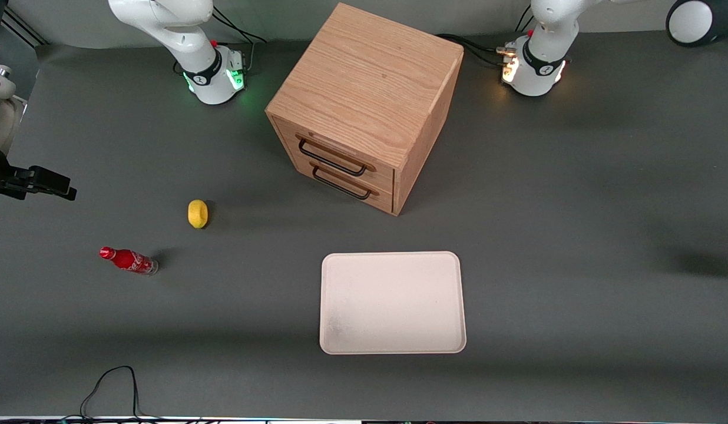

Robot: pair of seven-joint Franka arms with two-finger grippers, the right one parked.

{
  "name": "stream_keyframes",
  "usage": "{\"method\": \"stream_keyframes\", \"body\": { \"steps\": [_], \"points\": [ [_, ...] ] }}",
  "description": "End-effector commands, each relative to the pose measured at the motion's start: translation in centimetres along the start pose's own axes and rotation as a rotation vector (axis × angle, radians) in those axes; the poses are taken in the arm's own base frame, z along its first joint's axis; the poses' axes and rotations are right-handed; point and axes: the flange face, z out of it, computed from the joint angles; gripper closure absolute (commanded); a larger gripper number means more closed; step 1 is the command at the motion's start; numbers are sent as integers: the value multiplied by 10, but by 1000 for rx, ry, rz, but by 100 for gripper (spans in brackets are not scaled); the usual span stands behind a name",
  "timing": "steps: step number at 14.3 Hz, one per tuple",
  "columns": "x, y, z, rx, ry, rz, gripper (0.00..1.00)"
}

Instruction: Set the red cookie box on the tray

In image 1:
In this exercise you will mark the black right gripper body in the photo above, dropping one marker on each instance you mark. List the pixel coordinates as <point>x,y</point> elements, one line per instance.
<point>5,178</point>

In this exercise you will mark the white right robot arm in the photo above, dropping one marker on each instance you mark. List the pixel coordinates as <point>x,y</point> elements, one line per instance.
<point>164,23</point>

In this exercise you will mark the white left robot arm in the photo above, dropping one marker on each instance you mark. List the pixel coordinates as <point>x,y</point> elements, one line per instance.
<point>546,35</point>

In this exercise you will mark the white rectangular tray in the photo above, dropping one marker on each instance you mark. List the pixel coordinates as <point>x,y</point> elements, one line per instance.
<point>393,303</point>

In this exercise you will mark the red cola bottle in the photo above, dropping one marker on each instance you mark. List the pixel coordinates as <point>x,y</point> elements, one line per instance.
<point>128,259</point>

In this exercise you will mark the yellow lemon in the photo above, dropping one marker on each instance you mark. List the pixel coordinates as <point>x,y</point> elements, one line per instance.
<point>198,214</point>

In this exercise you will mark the wooden two-drawer cabinet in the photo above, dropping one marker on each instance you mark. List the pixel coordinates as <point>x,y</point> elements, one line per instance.
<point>370,76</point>

